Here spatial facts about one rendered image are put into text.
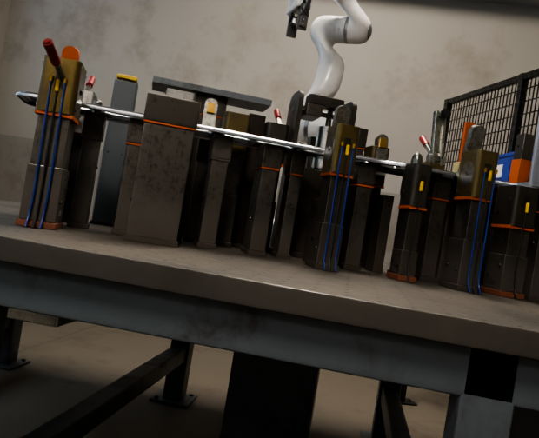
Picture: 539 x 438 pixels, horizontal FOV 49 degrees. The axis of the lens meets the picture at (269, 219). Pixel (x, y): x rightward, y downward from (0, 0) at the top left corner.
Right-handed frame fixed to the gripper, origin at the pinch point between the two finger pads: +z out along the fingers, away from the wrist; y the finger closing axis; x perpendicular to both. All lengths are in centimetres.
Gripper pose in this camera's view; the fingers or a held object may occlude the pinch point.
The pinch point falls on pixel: (296, 30)
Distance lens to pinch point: 190.9
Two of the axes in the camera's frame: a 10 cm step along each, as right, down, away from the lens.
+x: 9.4, 1.5, 3.0
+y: 3.0, 0.5, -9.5
